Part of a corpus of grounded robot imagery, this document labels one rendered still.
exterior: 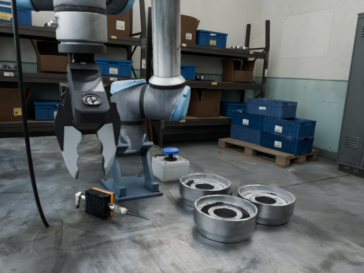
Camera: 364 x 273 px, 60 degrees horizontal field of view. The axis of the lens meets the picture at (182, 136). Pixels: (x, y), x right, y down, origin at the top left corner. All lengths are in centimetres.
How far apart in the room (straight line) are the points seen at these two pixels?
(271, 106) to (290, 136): 48
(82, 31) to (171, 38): 50
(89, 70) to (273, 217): 39
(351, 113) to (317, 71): 117
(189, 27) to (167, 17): 368
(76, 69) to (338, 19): 475
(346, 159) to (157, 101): 351
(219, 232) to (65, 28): 37
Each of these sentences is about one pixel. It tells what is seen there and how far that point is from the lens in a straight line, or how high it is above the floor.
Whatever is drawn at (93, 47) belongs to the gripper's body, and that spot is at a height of 108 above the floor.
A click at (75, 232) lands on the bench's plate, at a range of 54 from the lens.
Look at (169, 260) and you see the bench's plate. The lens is 46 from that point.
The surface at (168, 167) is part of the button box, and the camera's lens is 75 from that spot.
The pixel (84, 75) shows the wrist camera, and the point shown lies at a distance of 48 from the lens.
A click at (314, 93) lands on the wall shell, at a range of 514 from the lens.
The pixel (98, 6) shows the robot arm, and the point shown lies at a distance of 50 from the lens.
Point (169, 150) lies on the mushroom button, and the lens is 76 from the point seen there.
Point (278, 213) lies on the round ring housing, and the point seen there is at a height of 83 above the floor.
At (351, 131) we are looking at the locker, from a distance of 422.
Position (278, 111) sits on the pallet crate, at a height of 67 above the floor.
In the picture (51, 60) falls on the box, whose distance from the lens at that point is 395.
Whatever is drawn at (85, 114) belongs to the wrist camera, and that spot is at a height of 100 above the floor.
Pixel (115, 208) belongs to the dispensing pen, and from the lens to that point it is 56.
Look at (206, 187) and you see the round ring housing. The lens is 68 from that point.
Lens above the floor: 105
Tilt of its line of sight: 11 degrees down
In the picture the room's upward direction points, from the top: 3 degrees clockwise
